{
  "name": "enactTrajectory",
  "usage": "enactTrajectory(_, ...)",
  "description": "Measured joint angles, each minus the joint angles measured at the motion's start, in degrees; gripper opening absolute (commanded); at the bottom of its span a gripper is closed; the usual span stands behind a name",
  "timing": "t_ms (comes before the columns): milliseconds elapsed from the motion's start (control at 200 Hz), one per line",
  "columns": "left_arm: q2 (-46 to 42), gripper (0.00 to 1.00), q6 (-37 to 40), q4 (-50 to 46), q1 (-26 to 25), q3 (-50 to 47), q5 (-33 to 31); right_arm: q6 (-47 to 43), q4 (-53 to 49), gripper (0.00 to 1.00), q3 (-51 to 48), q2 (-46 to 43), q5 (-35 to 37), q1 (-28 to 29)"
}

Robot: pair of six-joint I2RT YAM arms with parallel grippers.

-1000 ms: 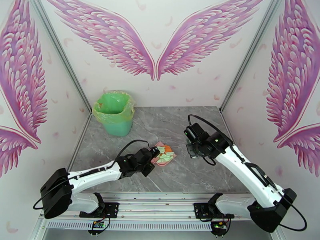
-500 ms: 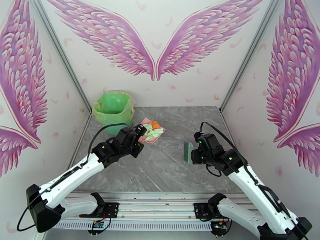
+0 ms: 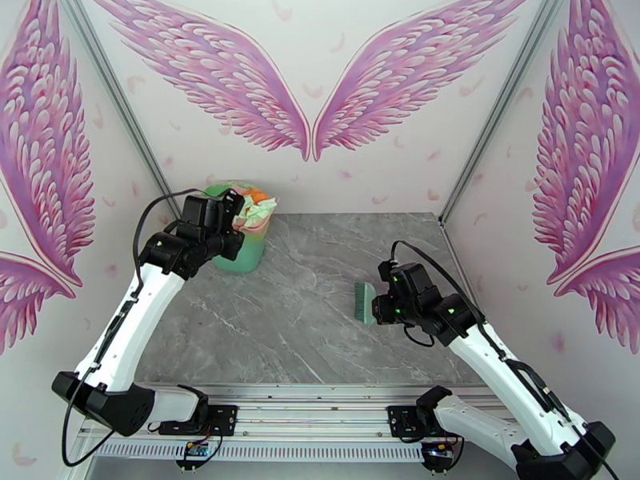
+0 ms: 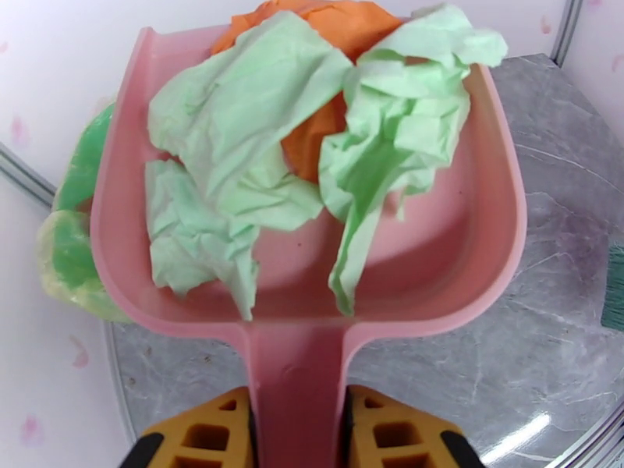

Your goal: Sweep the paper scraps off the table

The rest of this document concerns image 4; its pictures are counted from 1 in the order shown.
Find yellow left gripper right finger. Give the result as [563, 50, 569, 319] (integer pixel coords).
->
[346, 383, 486, 468]

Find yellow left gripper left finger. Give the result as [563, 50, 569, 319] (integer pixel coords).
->
[119, 385, 257, 468]

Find green paper scrap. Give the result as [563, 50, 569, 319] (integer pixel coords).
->
[144, 159, 261, 322]
[147, 10, 353, 234]
[317, 2, 509, 317]

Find pink plastic dustpan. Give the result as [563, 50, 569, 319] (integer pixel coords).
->
[89, 15, 529, 468]

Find teal hand brush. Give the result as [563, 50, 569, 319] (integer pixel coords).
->
[600, 239, 624, 332]

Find orange paper scrap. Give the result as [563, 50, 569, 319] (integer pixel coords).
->
[211, 0, 405, 186]

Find yellowish plastic bin liner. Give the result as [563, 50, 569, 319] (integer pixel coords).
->
[37, 101, 130, 324]

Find green plastic trash bin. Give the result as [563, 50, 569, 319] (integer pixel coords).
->
[51, 101, 120, 215]

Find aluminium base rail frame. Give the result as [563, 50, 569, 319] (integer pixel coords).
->
[545, 408, 624, 468]

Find aluminium corner post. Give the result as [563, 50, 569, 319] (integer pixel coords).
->
[0, 142, 57, 207]
[551, 0, 584, 68]

